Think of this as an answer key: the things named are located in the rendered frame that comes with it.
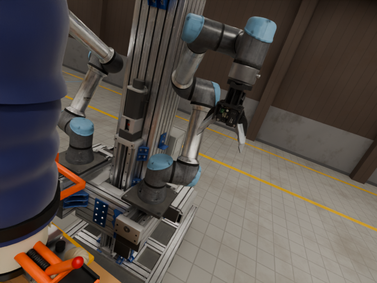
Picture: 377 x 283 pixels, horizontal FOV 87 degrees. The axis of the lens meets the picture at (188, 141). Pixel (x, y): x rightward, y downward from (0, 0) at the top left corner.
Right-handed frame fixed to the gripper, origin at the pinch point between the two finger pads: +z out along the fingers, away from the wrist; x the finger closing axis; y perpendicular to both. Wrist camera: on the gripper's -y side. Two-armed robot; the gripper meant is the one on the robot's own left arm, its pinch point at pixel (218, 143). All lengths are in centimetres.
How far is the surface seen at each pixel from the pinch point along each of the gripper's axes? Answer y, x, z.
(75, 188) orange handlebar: 14, -42, 33
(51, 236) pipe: 27, -37, 42
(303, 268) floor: -141, 123, 152
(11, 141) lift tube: 40, -32, 0
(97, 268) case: 19, -24, 58
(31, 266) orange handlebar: 40, -28, 33
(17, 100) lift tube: 39, -30, -8
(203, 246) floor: -101, 14, 152
